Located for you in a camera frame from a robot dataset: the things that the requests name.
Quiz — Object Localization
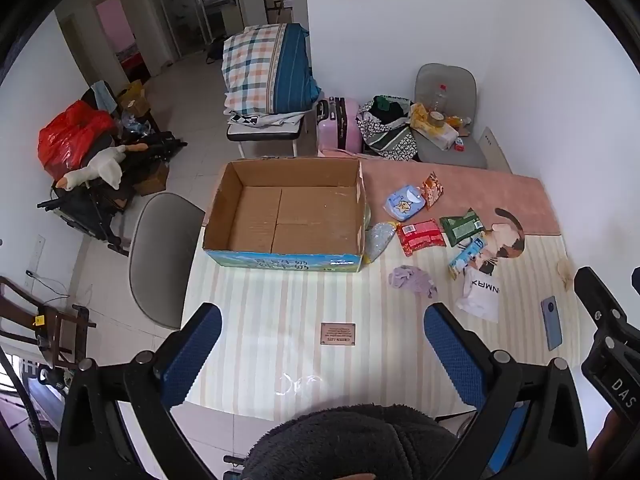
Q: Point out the person's dark fleece clothing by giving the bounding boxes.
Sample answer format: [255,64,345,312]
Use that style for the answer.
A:
[242,404,458,480]

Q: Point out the white flat box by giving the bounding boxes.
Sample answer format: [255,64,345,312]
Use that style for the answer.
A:
[417,120,459,151]

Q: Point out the beige shell chair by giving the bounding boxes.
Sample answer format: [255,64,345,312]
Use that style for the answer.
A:
[129,192,206,331]

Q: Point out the blue smartphone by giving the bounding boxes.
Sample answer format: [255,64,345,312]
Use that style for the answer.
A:
[541,296,565,352]

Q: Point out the yellow plastic bag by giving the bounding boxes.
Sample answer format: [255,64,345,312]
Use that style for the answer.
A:
[410,102,433,131]

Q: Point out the brown cardboard box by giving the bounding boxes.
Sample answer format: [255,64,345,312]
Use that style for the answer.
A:
[132,162,171,197]

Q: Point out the green snack packet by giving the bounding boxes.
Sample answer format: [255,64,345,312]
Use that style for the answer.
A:
[439,207,485,247]

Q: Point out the white socket panel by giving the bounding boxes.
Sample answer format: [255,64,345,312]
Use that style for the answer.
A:
[477,127,511,173]

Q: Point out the red snack packet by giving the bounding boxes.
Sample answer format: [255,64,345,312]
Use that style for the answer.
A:
[396,218,447,257]

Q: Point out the dark wooden chair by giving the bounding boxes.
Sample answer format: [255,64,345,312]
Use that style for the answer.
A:
[0,275,97,371]

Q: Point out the white goose plush toy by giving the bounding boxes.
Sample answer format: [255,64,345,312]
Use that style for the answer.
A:
[56,143,150,192]

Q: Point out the grey cushioned chair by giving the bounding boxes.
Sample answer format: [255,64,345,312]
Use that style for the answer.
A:
[412,63,488,170]

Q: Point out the yellow cardboard box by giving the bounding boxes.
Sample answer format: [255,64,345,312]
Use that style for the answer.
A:
[116,80,151,116]

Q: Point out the black folded trolley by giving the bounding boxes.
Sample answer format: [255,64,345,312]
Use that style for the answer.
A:
[37,130,188,256]

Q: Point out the black bench white legs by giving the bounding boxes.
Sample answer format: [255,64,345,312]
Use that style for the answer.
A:
[226,115,304,157]

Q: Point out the light blue tube packet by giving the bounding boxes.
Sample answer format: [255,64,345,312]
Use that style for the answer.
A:
[447,232,488,281]

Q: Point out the white soft packet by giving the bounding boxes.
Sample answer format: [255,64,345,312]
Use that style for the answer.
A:
[455,266,501,323]

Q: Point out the red plastic bag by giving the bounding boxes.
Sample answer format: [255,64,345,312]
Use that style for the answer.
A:
[38,100,117,181]

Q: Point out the pink suitcase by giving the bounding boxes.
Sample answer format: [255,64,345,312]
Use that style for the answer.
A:
[316,97,362,153]

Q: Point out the striped pink cat mat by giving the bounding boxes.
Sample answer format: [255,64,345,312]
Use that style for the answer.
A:
[182,152,596,421]

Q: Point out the white wall socket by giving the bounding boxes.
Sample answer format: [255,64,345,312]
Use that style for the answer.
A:
[27,237,46,291]

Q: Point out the plaid folded quilt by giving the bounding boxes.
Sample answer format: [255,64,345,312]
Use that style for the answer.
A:
[222,23,322,117]

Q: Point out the patterned tote bag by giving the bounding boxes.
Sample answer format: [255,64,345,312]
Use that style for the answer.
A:
[356,95,420,162]

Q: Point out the light blue snack packet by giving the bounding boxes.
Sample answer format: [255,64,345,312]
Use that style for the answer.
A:
[382,185,427,222]

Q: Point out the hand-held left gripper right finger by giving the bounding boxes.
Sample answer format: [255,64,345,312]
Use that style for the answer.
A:
[424,302,590,480]

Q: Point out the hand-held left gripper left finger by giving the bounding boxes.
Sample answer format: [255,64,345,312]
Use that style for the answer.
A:
[57,302,223,480]

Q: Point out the orange snack packet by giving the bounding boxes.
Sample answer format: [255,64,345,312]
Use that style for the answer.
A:
[420,171,445,210]

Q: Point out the clear glittery bag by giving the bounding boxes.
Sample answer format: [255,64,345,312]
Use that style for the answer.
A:
[363,221,398,264]

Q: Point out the person's right forearm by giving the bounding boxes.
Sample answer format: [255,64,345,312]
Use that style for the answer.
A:
[587,407,636,480]

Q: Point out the light blue cloth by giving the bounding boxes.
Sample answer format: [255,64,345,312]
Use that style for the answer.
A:
[91,81,118,113]

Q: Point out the brown rectangular label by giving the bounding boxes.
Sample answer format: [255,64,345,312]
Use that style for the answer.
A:
[320,322,357,347]

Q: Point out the purple cloth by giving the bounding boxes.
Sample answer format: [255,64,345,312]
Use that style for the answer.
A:
[389,265,438,299]

